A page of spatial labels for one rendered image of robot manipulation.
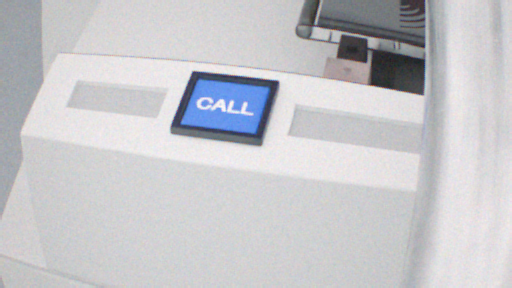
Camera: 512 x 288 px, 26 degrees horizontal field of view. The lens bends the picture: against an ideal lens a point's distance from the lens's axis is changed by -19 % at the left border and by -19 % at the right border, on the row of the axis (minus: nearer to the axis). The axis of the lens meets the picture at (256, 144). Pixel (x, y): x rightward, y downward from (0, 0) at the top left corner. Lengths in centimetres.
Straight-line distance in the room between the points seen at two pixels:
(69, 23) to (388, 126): 81
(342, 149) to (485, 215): 25
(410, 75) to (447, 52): 50
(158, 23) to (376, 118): 37
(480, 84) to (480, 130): 2
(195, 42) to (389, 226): 37
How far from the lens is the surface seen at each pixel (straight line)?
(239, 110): 79
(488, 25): 57
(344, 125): 80
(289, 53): 108
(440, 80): 57
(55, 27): 156
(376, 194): 76
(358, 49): 95
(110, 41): 111
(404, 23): 100
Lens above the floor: 147
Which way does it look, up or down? 41 degrees down
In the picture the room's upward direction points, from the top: straight up
